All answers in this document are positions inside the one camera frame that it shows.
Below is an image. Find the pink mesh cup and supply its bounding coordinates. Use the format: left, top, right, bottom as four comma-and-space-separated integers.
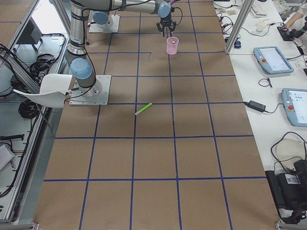
166, 37, 179, 55

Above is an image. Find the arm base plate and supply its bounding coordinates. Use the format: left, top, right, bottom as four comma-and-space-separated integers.
69, 75, 111, 106
89, 12, 120, 34

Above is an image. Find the black power adapter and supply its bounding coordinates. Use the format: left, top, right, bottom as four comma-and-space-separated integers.
243, 100, 266, 113

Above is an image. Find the blue usb hub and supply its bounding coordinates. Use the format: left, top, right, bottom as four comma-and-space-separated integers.
234, 40, 242, 49

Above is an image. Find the green pen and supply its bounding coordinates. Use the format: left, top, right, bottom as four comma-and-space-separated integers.
134, 103, 153, 116

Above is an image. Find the near blue teach pendant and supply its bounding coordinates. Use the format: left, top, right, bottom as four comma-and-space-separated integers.
281, 88, 307, 127

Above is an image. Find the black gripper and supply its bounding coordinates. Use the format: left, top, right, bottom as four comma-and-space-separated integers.
156, 18, 177, 37

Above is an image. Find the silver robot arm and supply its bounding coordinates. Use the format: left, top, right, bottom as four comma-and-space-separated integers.
65, 0, 177, 93
92, 11, 113, 30

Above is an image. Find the far blue teach pendant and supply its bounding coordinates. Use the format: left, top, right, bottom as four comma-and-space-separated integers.
253, 46, 294, 74

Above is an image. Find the white plastic chair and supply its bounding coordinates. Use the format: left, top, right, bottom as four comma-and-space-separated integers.
13, 73, 72, 108

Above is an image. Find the blue teach pendant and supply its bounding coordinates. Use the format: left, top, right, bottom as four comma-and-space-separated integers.
281, 88, 307, 127
253, 46, 294, 74

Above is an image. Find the aluminium frame post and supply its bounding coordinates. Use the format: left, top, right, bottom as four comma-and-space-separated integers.
225, 0, 254, 54

